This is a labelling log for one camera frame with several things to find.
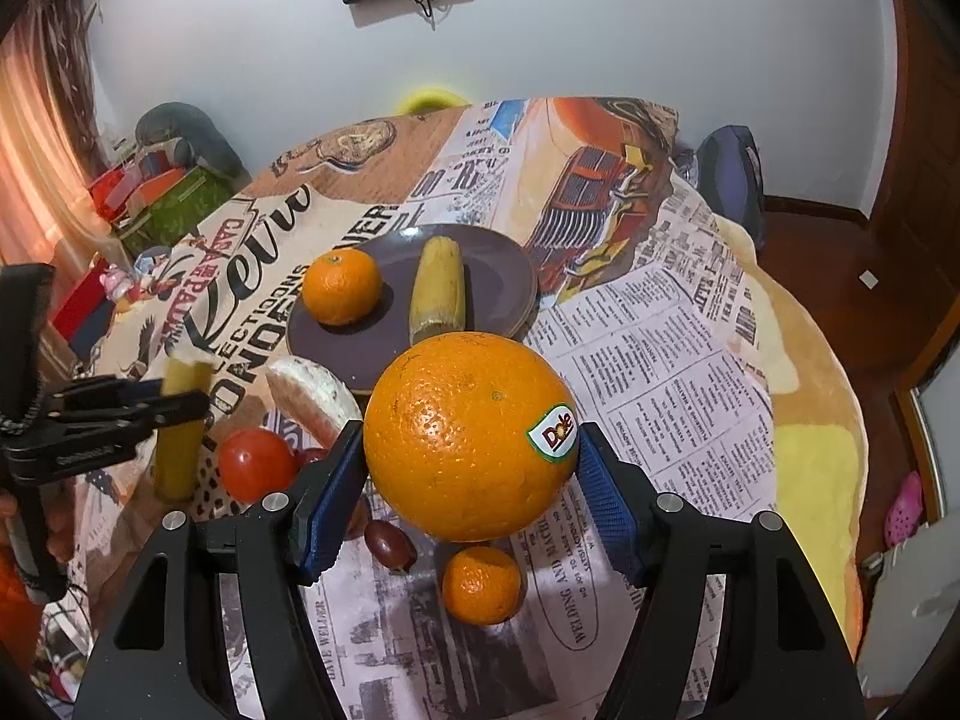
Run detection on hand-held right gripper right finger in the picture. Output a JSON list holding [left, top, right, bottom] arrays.
[[576, 423, 860, 720]]

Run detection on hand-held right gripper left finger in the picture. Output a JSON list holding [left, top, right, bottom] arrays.
[[73, 420, 369, 720]]

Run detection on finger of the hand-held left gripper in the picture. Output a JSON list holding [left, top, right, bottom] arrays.
[[42, 390, 210, 482], [49, 378, 166, 413]]

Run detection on large orange with sticker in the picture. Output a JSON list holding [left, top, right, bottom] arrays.
[[363, 331, 580, 544]]

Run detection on dark purple plate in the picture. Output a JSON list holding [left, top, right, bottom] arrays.
[[285, 223, 539, 395]]

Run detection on person's left hand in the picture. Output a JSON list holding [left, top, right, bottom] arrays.
[[43, 499, 77, 565]]

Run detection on dark red grape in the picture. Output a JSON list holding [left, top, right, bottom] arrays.
[[364, 520, 418, 572]]

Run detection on red box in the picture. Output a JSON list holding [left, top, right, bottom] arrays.
[[49, 255, 121, 350]]

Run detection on large red tomato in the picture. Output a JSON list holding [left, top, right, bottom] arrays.
[[217, 427, 298, 503]]

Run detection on pale bread roll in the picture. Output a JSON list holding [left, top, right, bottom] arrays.
[[265, 356, 363, 452]]

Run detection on small toy figure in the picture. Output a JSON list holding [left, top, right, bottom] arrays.
[[100, 246, 162, 302]]

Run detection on newspaper print tablecloth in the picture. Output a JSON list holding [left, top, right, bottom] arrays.
[[30, 95, 778, 720]]

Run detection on small mandarin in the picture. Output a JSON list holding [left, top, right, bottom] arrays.
[[442, 545, 524, 626], [301, 247, 383, 327]]

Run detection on orange curtain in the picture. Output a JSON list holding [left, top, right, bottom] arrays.
[[0, 0, 115, 271]]

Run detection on green box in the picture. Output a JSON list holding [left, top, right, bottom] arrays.
[[116, 165, 235, 260]]

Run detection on yellow padded blanket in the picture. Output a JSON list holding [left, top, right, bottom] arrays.
[[705, 206, 869, 665]]

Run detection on yellow corn cob piece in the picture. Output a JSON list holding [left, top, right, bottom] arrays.
[[409, 236, 466, 342]]

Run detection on grey cushion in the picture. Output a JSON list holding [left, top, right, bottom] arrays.
[[133, 101, 251, 182]]

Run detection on pink clog shoe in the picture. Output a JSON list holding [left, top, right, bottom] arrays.
[[883, 471, 925, 548]]

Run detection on white plastic container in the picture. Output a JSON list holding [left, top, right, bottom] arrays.
[[853, 516, 960, 695]]

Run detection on blue backpack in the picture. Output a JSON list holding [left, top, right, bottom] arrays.
[[691, 125, 767, 250]]

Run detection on yellow chair back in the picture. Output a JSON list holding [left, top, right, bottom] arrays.
[[396, 85, 464, 116]]

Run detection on wooden door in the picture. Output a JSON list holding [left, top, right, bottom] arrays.
[[866, 0, 960, 256]]

